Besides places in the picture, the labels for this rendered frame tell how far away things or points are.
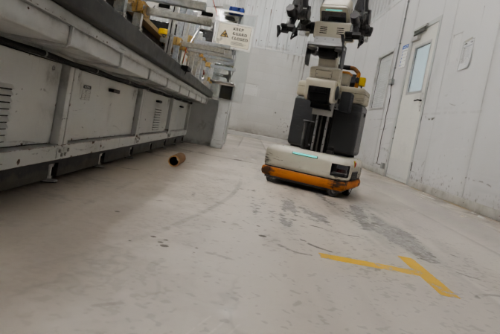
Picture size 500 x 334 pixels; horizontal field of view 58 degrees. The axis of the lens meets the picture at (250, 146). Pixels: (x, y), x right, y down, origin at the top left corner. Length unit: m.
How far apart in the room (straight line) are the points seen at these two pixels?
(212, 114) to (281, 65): 6.50
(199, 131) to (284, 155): 2.82
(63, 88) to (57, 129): 0.17
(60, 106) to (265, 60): 10.43
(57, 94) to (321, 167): 1.85
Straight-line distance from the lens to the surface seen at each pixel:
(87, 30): 1.56
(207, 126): 5.91
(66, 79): 2.00
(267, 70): 12.17
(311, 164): 3.18
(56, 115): 2.01
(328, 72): 3.28
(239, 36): 5.84
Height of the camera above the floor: 0.40
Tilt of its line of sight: 3 degrees down
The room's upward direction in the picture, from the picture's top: 11 degrees clockwise
